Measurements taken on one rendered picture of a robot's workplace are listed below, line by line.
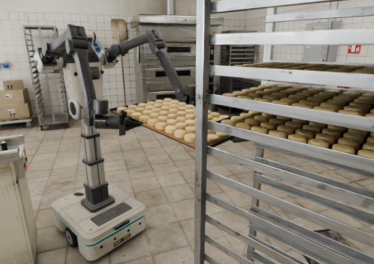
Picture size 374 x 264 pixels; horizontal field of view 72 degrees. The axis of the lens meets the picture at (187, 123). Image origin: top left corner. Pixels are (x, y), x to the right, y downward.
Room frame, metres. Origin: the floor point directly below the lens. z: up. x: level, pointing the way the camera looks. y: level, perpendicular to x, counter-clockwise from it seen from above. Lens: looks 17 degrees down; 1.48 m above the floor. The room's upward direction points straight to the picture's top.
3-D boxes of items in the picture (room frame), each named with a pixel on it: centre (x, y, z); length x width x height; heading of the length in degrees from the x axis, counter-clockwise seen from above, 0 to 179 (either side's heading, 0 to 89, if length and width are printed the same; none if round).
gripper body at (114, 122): (1.09, 0.31, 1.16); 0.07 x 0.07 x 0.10; 5
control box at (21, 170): (1.54, 1.08, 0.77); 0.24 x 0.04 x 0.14; 26
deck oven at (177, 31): (5.44, 0.25, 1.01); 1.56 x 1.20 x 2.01; 109
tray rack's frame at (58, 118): (4.83, 2.56, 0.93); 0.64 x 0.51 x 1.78; 22
